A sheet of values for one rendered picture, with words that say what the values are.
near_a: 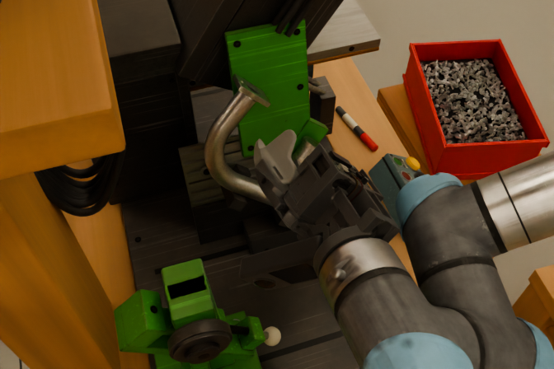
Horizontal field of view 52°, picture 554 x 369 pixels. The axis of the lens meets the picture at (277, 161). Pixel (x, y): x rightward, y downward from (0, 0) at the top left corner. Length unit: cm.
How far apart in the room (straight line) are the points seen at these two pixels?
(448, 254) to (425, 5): 259
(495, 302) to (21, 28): 43
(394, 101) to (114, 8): 72
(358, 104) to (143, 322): 71
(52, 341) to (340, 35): 66
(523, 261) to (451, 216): 163
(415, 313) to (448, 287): 9
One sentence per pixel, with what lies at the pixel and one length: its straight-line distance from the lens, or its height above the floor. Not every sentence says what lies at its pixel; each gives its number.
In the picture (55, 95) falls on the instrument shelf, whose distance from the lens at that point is 35.
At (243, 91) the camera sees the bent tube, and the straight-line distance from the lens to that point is 79.
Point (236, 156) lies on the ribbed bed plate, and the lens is 92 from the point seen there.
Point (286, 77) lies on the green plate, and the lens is 85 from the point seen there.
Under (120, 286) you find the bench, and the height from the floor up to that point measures 88.
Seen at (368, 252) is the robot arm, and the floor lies 134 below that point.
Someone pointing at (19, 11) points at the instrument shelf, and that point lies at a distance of 42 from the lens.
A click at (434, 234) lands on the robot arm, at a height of 130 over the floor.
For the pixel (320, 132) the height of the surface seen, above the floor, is 109.
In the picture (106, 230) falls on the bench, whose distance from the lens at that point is 109.
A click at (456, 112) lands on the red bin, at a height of 87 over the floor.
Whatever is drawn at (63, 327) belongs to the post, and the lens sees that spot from 75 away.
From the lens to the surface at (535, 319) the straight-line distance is 121.
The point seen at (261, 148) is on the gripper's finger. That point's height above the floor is 127.
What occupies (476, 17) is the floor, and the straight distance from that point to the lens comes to 308.
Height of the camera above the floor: 177
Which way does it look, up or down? 52 degrees down
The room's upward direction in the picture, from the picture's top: straight up
